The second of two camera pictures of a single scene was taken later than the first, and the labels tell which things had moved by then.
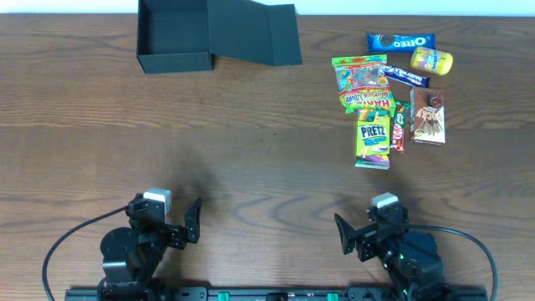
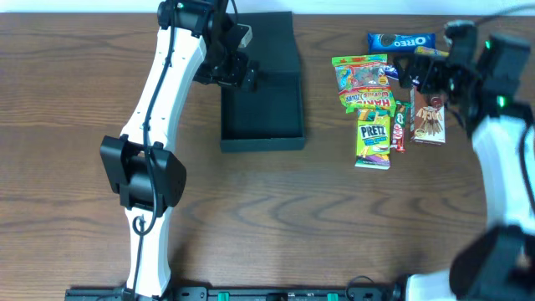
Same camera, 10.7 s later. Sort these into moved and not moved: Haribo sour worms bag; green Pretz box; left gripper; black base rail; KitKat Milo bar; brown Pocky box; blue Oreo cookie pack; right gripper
Moved: right gripper; left gripper
Not moved: blue Oreo cookie pack; brown Pocky box; KitKat Milo bar; black base rail; green Pretz box; Haribo sour worms bag
